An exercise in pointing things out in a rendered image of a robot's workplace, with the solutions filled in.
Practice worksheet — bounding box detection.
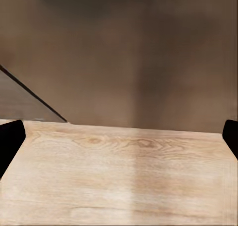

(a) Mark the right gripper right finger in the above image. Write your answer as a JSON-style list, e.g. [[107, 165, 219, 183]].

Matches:
[[222, 119, 238, 160]]

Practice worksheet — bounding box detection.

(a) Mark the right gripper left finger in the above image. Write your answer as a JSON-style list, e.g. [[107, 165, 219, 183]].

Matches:
[[0, 120, 26, 178]]

